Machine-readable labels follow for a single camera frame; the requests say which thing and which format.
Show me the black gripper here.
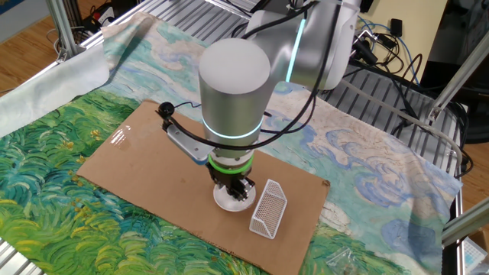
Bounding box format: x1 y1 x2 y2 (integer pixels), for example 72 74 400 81
208 167 256 202

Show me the white plate with flower print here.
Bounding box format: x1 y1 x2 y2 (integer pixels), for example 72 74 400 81
212 182 257 213

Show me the white wire mesh basket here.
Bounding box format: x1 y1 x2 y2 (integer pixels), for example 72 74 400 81
248 178 288 240

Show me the brown cardboard sheet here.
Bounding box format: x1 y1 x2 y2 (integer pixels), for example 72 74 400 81
76 99 332 275

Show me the clear plastic bag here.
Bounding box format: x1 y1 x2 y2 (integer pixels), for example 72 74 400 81
325 246 362 275

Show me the painted landscape tablecloth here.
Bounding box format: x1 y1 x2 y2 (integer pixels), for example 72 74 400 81
0 11 464 275

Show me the black device with red button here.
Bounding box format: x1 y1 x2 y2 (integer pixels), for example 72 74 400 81
82 2 116 34

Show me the black power adapter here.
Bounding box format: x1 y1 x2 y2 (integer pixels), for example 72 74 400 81
389 18 404 38

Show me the white grid tray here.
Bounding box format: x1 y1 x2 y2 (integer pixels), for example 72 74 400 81
461 236 489 275

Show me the beige board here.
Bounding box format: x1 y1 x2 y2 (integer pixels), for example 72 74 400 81
358 0 449 83

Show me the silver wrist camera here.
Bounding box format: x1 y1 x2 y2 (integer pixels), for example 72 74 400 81
164 121 215 166

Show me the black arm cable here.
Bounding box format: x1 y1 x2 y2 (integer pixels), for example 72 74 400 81
156 0 339 150

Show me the grey corrugated hose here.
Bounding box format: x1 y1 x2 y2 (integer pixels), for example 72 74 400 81
339 78 465 177

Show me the black camera on metal bracket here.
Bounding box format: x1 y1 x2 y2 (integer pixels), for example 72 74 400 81
351 29 380 66

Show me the blue cable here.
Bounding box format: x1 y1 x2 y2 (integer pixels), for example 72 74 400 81
357 15 421 86

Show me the aluminium frame post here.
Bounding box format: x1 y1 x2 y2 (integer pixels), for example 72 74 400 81
441 198 489 248
426 30 489 124
45 0 80 63

